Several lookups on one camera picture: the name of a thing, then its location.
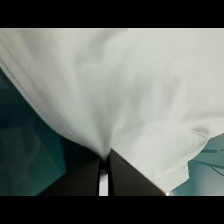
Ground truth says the white T-shirt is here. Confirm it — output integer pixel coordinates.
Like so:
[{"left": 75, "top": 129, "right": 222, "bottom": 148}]
[{"left": 0, "top": 28, "right": 224, "bottom": 197}]

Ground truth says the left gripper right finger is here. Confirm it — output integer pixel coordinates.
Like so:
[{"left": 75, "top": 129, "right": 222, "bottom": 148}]
[{"left": 107, "top": 148, "right": 167, "bottom": 197}]

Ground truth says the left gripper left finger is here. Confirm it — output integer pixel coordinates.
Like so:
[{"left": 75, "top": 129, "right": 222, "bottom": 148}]
[{"left": 39, "top": 155, "right": 102, "bottom": 197}]

